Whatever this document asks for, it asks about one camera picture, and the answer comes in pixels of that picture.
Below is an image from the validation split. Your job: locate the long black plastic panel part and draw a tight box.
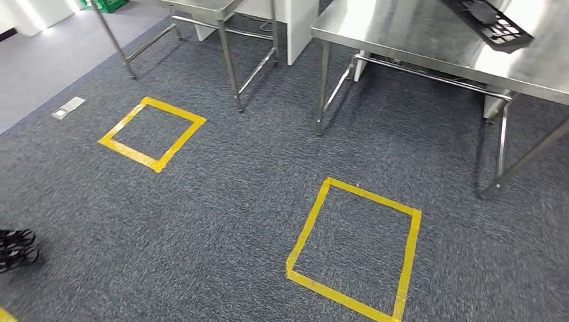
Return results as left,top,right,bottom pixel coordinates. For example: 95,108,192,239
442,0,534,54

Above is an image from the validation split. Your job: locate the steel workbench table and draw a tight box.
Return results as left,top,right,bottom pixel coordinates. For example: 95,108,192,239
311,0,569,199

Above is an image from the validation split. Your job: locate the yellow floor tape square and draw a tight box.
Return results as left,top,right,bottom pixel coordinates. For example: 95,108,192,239
285,176,422,322
97,96,207,173

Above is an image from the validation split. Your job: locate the steel side table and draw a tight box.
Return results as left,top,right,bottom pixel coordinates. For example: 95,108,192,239
91,0,280,114

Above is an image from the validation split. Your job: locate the grey floor socket plate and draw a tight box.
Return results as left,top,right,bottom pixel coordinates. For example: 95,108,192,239
51,96,86,121

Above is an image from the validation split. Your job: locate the green plastic crate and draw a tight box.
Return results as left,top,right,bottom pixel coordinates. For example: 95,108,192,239
79,0,129,14

